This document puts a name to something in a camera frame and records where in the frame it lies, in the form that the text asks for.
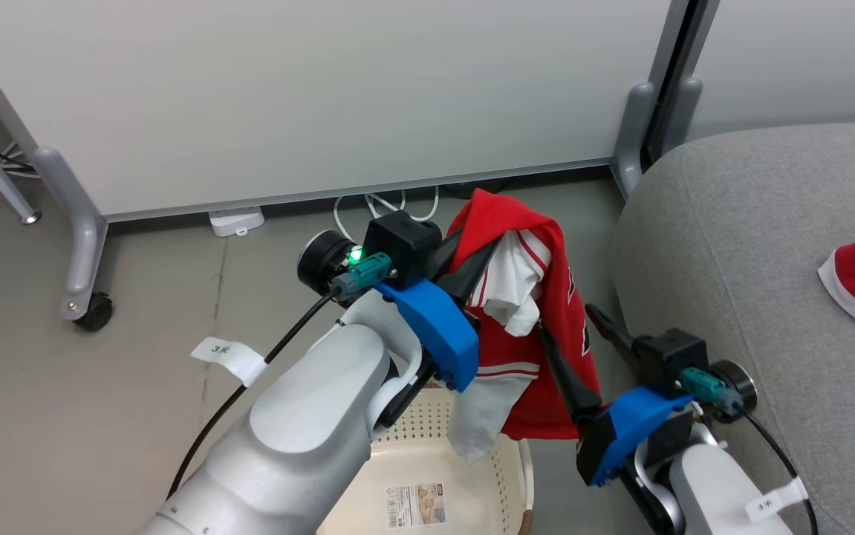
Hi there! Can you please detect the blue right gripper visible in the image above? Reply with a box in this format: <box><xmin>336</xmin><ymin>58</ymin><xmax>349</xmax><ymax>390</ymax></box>
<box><xmin>538</xmin><ymin>302</ymin><xmax>697</xmax><ymax>488</ymax></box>

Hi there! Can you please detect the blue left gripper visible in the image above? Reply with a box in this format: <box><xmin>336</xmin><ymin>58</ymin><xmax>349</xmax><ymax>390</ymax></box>
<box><xmin>377</xmin><ymin>227</ymin><xmax>504</xmax><ymax>393</ymax></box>

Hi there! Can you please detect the red white striped jersey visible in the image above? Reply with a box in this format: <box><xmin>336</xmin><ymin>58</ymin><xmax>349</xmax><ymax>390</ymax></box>
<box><xmin>445</xmin><ymin>187</ymin><xmax>605</xmax><ymax>466</ymax></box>

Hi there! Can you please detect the grey fabric sofa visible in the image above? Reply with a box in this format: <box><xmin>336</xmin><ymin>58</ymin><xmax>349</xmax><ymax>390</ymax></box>
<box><xmin>608</xmin><ymin>120</ymin><xmax>855</xmax><ymax>535</ymax></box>

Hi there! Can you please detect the cream perforated laundry basket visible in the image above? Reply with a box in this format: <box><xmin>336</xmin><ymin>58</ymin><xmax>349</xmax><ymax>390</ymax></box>
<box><xmin>317</xmin><ymin>385</ymin><xmax>536</xmax><ymax>535</ymax></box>

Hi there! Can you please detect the short grey partition foot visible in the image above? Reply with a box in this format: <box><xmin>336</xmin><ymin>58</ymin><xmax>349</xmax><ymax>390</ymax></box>
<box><xmin>611</xmin><ymin>81</ymin><xmax>657</xmax><ymax>201</ymax></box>
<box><xmin>660</xmin><ymin>76</ymin><xmax>703</xmax><ymax>161</ymax></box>

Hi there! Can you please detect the wide white partition panel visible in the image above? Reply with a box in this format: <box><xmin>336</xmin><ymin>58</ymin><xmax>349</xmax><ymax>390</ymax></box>
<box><xmin>0</xmin><ymin>0</ymin><xmax>692</xmax><ymax>223</ymax></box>

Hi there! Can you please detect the white power adapter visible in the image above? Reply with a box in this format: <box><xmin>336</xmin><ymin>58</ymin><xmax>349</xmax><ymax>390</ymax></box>
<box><xmin>207</xmin><ymin>207</ymin><xmax>267</xmax><ymax>239</ymax></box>

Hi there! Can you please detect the paper label sticker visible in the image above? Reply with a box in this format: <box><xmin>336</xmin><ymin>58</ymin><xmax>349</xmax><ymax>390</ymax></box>
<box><xmin>386</xmin><ymin>482</ymin><xmax>447</xmax><ymax>531</ymax></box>

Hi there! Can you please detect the narrow white partition panel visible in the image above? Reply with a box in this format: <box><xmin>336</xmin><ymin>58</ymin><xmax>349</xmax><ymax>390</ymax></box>
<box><xmin>669</xmin><ymin>0</ymin><xmax>855</xmax><ymax>142</ymax></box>

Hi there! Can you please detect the black caster wheel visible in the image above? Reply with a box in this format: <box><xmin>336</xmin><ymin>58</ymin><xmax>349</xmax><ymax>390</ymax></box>
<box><xmin>72</xmin><ymin>291</ymin><xmax>114</xmax><ymax>333</ymax></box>

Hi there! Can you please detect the grey partition foot with caster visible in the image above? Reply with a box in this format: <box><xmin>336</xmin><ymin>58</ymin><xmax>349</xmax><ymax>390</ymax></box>
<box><xmin>33</xmin><ymin>146</ymin><xmax>111</xmax><ymax>322</ymax></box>

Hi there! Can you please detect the black cable under partition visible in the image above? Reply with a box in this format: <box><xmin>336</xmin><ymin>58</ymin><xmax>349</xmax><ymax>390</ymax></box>
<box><xmin>440</xmin><ymin>180</ymin><xmax>514</xmax><ymax>201</ymax></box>

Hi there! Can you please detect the teal left camera connector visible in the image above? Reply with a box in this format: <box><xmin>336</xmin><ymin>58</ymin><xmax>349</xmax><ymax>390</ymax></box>
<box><xmin>332</xmin><ymin>251</ymin><xmax>395</xmax><ymax>303</ymax></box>

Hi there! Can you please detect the teal camera connector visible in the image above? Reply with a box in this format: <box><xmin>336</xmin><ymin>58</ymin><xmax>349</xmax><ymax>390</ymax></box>
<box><xmin>332</xmin><ymin>251</ymin><xmax>395</xmax><ymax>303</ymax></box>
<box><xmin>679</xmin><ymin>367</ymin><xmax>744</xmax><ymax>417</ymax></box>

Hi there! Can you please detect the coiled white cable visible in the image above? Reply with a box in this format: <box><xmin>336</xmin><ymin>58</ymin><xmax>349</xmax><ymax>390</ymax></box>
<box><xmin>332</xmin><ymin>187</ymin><xmax>441</xmax><ymax>246</ymax></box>

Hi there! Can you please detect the teal right camera connector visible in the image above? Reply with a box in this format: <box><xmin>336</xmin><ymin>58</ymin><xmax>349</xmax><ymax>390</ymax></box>
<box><xmin>679</xmin><ymin>367</ymin><xmax>744</xmax><ymax>417</ymax></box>

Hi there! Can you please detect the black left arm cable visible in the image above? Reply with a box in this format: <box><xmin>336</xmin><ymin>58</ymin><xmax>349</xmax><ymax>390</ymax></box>
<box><xmin>166</xmin><ymin>288</ymin><xmax>340</xmax><ymax>500</ymax></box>

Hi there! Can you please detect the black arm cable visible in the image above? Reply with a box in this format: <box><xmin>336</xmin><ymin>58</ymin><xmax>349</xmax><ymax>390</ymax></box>
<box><xmin>166</xmin><ymin>288</ymin><xmax>340</xmax><ymax>500</ymax></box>
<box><xmin>739</xmin><ymin>409</ymin><xmax>820</xmax><ymax>535</ymax></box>

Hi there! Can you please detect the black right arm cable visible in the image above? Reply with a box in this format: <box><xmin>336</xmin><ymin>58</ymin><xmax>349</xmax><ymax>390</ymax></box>
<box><xmin>739</xmin><ymin>409</ymin><xmax>820</xmax><ymax>535</ymax></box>

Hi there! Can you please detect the white right cable tag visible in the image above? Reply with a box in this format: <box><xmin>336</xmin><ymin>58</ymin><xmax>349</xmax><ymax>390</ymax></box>
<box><xmin>744</xmin><ymin>477</ymin><xmax>810</xmax><ymax>522</ymax></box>

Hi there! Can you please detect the white cable tag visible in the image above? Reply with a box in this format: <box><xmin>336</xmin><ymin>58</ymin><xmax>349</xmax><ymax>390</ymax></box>
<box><xmin>744</xmin><ymin>477</ymin><xmax>810</xmax><ymax>522</ymax></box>
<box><xmin>190</xmin><ymin>336</ymin><xmax>269</xmax><ymax>388</ymax></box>

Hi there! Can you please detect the white left cable tag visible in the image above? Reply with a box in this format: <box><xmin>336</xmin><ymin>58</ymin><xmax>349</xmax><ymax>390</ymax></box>
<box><xmin>190</xmin><ymin>336</ymin><xmax>269</xmax><ymax>388</ymax></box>

